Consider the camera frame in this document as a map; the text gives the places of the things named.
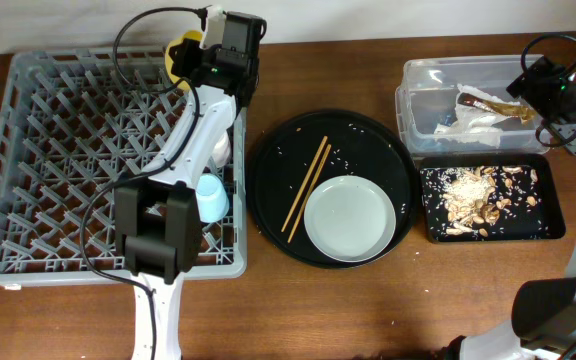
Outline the yellow bowl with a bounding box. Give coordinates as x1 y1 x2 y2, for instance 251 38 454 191
164 30 204 92

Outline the brown coffee stick wrapper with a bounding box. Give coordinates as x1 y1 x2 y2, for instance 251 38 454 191
456 93 538 123

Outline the pink cup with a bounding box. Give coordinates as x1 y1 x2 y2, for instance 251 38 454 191
211 132 232 168

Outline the food scraps nutshells and rice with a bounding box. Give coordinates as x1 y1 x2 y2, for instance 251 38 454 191
420 165 550 243

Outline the light blue cup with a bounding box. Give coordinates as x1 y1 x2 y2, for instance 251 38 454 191
195 173 230 223

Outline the wooden chopstick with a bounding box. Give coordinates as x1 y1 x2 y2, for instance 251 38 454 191
281 135 328 233
287 142 332 244

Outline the grey plate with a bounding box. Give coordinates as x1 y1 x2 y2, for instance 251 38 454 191
303 175 397 264

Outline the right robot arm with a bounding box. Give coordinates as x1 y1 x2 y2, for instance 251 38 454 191
437 57 576 360

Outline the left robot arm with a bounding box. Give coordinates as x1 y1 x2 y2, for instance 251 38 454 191
114 32 254 359

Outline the grey dishwasher rack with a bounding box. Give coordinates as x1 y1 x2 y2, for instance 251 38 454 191
0 43 248 288

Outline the clear plastic bin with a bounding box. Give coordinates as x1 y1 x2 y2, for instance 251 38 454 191
395 55 550 158

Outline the black rectangular tray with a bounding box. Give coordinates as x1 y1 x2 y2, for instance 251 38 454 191
419 154 566 244

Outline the round black tray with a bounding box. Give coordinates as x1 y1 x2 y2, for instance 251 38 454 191
246 109 421 268

